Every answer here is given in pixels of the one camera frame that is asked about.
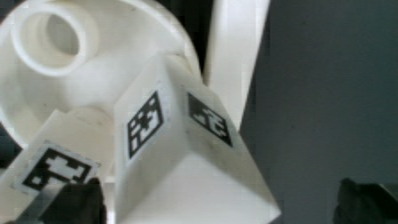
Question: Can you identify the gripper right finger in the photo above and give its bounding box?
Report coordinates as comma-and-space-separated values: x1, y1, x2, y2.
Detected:
332, 178, 398, 224

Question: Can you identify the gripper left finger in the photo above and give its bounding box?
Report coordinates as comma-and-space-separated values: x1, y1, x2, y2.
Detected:
10, 178, 106, 224

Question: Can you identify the white stool leg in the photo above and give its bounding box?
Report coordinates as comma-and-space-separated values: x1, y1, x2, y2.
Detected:
0, 107, 113, 224
113, 55, 280, 224

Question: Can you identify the white round stool seat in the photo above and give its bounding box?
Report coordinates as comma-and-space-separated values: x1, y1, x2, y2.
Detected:
0, 0, 200, 145

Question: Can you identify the white right barrier rail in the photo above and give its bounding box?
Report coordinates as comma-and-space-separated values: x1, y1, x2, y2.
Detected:
202, 0, 272, 127

